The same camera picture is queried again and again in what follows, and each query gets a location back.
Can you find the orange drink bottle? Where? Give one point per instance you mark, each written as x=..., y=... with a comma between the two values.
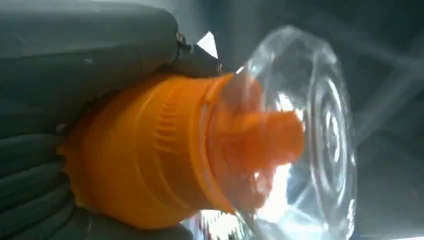
x=149, y=152

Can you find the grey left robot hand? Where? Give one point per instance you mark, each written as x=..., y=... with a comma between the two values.
x=82, y=49

